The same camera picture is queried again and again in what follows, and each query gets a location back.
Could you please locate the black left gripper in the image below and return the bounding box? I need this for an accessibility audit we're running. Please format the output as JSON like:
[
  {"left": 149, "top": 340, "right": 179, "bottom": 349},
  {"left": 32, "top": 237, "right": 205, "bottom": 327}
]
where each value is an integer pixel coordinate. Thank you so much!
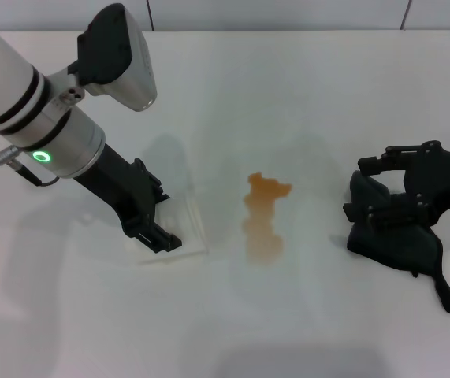
[{"left": 73, "top": 143, "right": 185, "bottom": 254}]

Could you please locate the clear plastic cup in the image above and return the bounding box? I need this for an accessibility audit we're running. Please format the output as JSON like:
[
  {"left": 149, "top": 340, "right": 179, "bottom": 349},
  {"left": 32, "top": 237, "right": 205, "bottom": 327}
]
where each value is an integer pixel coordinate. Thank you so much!
[{"left": 134, "top": 188, "right": 210, "bottom": 265}]

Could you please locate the dark blue rag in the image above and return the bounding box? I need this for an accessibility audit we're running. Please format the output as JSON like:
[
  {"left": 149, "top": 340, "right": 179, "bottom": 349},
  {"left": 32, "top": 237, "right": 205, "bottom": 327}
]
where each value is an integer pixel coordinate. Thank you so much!
[{"left": 344, "top": 169, "right": 450, "bottom": 315}]

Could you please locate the brown water stain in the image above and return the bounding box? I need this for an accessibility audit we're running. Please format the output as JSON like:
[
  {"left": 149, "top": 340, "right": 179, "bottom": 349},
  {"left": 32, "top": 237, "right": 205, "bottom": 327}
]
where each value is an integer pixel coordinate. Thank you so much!
[{"left": 241, "top": 171, "right": 293, "bottom": 265}]

